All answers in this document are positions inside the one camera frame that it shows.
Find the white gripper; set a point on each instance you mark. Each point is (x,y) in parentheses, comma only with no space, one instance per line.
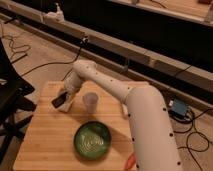
(72,85)

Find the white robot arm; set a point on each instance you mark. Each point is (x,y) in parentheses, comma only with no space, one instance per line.
(153,137)

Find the white sponge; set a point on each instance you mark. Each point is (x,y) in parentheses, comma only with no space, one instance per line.
(65,107)

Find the green bowl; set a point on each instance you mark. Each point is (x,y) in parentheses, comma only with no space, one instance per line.
(92,140)

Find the black office chair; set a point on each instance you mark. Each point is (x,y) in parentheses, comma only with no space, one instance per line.
(12,97)

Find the wooden table board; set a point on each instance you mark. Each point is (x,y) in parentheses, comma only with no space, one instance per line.
(48,143)

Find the orange carrot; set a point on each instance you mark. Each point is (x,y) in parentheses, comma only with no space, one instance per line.
(130,162)

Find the blue power box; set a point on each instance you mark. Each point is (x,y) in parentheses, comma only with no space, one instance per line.
(178,107)

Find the white object on rail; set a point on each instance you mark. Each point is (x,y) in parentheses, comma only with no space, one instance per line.
(58,15)

